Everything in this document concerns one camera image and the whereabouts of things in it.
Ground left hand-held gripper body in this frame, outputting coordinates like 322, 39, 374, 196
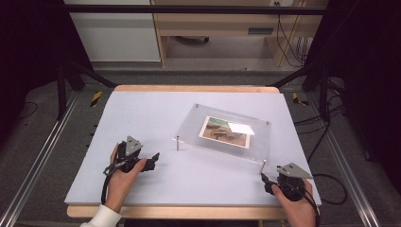
114, 135, 149, 174

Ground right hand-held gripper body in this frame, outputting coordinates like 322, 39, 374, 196
266, 162, 314, 202

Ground clear acrylic photo frame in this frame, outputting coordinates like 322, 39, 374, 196
172, 102, 272, 175

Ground person's left hand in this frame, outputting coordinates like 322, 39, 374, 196
105, 143, 148, 214

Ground person's right hand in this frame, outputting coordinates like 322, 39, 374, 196
270, 178, 318, 227

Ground wooden table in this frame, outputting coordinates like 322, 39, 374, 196
66, 84, 288, 221

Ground printed photo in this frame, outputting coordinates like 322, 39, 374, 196
198, 115, 255, 149

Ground black metal stand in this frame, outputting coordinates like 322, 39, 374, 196
56, 61, 118, 121
270, 60, 332, 123

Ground white cabinet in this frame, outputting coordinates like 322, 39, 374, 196
63, 0, 162, 62

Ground grey footrest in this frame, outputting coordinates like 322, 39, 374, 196
174, 35, 211, 45

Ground black curtain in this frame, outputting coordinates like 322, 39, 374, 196
0, 0, 93, 149
302, 0, 401, 194

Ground black horizontal metal bar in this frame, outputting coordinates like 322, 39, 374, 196
61, 4, 329, 16

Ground wooden desk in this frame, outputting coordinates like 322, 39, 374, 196
150, 0, 329, 68

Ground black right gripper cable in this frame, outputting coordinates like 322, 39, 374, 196
292, 184, 322, 227

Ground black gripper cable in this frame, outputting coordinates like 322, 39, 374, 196
292, 184, 322, 227
100, 169, 113, 205

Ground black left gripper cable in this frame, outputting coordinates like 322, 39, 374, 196
100, 169, 113, 205

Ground looped black floor cable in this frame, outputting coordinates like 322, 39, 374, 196
311, 172, 349, 206

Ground aluminium floor rail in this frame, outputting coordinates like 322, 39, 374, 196
306, 92, 381, 227
0, 90, 80, 227

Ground thin black floor cable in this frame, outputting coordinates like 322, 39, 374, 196
18, 100, 40, 120

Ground bundle of black hanging cables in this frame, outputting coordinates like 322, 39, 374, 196
274, 1, 312, 68

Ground grey drawer handle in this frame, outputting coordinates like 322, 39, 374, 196
247, 26, 275, 35

